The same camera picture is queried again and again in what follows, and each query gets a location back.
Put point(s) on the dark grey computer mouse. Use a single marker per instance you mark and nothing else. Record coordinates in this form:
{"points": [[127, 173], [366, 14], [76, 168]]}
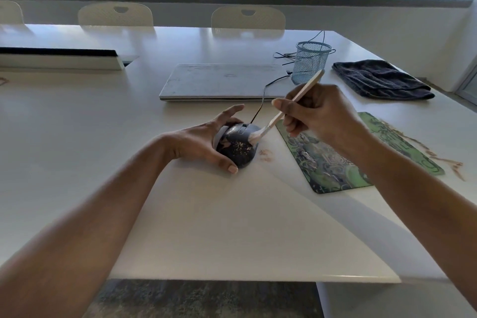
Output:
{"points": [[240, 146]]}

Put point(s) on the blue mesh pen holder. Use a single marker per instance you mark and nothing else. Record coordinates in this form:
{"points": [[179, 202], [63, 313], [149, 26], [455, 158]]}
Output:
{"points": [[311, 60]]}

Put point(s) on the person's left thumb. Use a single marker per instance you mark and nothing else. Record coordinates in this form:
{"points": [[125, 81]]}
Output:
{"points": [[223, 161]]}

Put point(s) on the white perforated chair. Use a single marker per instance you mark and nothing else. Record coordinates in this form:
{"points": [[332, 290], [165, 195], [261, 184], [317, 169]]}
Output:
{"points": [[10, 12], [248, 17], [115, 14]]}

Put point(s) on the brown dust pile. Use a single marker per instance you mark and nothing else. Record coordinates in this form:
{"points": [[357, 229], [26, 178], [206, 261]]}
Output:
{"points": [[265, 153]]}

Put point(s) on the dark grey folded towel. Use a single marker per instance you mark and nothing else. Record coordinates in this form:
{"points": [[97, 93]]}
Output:
{"points": [[380, 79]]}

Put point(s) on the person's left hand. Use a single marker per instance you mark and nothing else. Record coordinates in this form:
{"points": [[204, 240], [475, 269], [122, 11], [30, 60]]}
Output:
{"points": [[193, 142]]}

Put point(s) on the person's right forearm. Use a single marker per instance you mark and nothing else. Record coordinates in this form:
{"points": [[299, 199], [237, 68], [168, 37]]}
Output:
{"points": [[417, 202]]}

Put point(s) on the silver closed laptop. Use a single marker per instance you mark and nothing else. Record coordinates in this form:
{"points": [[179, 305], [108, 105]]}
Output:
{"points": [[223, 83]]}

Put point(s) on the person's right hand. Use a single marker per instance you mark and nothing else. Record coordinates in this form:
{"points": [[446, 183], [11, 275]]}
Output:
{"points": [[320, 112]]}

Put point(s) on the green patterned mouse pad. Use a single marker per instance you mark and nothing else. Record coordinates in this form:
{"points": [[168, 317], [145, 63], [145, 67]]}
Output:
{"points": [[335, 161]]}

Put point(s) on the person's left forearm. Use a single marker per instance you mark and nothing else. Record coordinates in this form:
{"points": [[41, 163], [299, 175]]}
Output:
{"points": [[82, 232]]}

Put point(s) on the brown dust streak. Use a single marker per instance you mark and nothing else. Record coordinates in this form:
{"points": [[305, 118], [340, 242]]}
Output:
{"points": [[428, 146]]}

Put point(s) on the white small brush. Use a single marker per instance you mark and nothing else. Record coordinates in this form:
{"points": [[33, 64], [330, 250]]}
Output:
{"points": [[294, 99]]}

